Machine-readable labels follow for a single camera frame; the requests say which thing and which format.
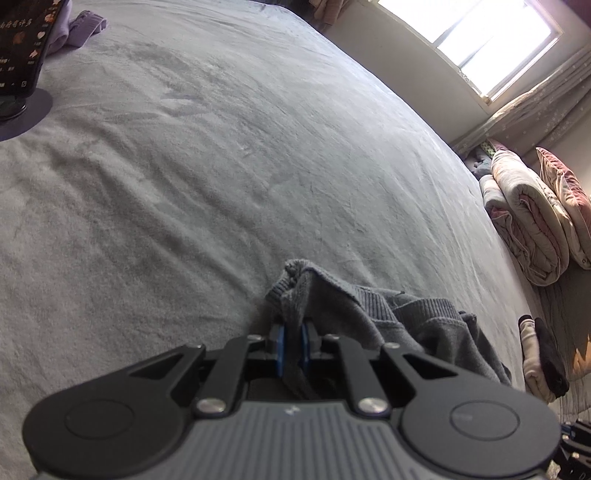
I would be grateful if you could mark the pale patterned curtain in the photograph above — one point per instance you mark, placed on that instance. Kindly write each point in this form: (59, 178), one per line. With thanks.
(535, 106)

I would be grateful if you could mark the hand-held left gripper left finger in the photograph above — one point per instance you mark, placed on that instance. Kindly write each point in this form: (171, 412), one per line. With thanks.
(280, 350)

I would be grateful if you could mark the folded pink white quilt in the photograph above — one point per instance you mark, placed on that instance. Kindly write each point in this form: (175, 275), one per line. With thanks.
(531, 221)

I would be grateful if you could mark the lavender folded garment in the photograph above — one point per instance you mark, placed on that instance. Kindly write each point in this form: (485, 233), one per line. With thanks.
(81, 30)

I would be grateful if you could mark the rolled white and black clothes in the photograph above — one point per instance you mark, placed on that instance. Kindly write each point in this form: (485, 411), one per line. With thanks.
(531, 364)

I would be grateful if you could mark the window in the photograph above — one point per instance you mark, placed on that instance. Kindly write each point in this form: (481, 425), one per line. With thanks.
(489, 41)

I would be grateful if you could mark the grey knit sweater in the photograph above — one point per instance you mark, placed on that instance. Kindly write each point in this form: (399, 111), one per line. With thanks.
(415, 323)

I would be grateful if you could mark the grey bed blanket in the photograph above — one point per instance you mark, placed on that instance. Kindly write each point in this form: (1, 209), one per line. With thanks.
(231, 161)

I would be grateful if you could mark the small printed cloth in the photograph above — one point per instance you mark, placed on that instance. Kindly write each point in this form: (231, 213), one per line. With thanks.
(482, 157)

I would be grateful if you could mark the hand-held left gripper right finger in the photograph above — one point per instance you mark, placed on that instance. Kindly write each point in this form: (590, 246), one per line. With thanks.
(304, 347)

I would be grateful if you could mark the hanging clothes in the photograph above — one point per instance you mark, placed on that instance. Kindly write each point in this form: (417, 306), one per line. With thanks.
(337, 11)

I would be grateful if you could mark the grey quilted headboard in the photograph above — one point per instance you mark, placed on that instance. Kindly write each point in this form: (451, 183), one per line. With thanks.
(575, 314)

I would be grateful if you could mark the round grey phone stand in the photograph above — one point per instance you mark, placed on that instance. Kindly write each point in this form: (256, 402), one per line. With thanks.
(37, 110)

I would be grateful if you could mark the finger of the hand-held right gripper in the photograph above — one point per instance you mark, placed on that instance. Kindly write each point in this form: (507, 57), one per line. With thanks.
(575, 436)

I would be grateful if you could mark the pink pillow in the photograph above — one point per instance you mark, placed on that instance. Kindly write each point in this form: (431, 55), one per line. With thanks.
(575, 207)

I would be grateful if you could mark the black smartphone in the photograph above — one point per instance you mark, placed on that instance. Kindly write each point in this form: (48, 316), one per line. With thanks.
(27, 41)

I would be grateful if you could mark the folded black cloth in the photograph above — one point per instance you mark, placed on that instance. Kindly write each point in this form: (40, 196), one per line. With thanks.
(551, 360)

